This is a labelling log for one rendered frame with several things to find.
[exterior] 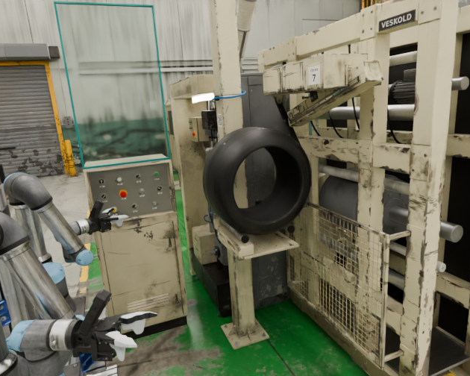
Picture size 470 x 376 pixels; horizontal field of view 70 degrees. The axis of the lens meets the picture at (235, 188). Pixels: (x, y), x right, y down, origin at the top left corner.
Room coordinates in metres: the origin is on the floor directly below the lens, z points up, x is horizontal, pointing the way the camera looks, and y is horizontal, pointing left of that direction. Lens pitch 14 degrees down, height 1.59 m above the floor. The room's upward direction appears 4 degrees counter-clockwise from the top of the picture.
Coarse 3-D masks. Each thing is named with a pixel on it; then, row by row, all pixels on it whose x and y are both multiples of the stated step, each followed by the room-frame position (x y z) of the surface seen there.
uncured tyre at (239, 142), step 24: (216, 144) 1.83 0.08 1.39; (240, 144) 1.66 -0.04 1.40; (264, 144) 1.68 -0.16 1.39; (288, 144) 1.73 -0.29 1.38; (216, 168) 1.65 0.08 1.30; (288, 168) 2.02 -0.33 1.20; (216, 192) 1.63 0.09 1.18; (288, 192) 1.99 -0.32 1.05; (240, 216) 1.63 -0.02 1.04; (264, 216) 1.94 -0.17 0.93; (288, 216) 1.73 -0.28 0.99
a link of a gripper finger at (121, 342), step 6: (114, 336) 0.70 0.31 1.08; (120, 336) 0.70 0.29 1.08; (126, 336) 0.69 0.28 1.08; (114, 342) 0.68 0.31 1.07; (120, 342) 0.68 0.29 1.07; (126, 342) 0.68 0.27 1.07; (132, 342) 0.68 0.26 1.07; (114, 348) 0.70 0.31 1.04; (120, 348) 0.69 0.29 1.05; (120, 354) 0.69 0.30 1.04; (120, 360) 0.68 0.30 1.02
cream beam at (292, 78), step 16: (288, 64) 1.83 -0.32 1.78; (304, 64) 1.69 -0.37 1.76; (320, 64) 1.56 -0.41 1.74; (336, 64) 1.57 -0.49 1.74; (352, 64) 1.60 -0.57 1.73; (272, 80) 1.99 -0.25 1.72; (288, 80) 1.83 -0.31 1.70; (304, 80) 1.69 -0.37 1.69; (320, 80) 1.56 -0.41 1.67; (336, 80) 1.57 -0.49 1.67
